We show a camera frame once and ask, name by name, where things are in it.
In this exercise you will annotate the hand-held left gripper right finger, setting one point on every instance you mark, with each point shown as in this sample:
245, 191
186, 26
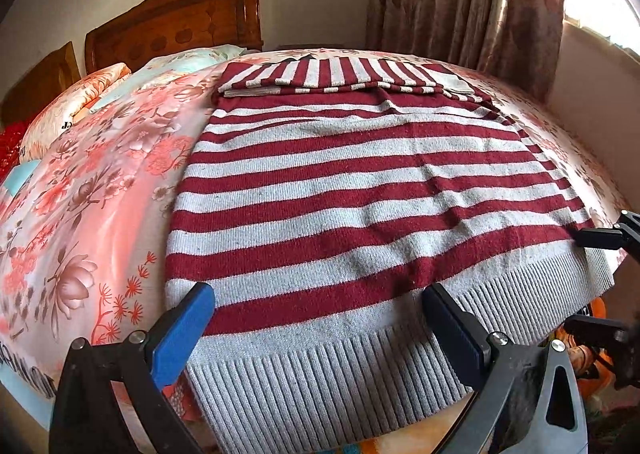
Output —
452, 334

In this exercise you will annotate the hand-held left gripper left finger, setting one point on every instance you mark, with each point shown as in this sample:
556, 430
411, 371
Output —
182, 339

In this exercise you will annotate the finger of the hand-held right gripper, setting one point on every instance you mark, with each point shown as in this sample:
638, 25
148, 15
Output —
600, 237
595, 329

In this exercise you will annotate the red and grey striped sweater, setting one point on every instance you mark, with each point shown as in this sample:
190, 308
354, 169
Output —
350, 209

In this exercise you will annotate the floral bed sheet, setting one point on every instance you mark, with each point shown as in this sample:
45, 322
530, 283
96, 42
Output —
100, 209

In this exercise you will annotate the light blue patterned cloth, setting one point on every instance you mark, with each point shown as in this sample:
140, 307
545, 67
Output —
20, 177

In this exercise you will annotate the red blanket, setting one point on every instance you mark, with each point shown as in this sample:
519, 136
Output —
10, 149

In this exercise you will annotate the orange floral pillow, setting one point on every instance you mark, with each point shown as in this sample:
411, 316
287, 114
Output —
75, 104

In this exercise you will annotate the light blue floral pillow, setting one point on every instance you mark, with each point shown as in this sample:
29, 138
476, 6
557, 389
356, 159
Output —
175, 64

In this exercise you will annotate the small wooden headboard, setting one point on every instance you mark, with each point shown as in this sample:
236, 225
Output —
40, 84

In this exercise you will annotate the large wooden headboard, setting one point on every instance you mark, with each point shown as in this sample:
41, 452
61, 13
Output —
175, 19

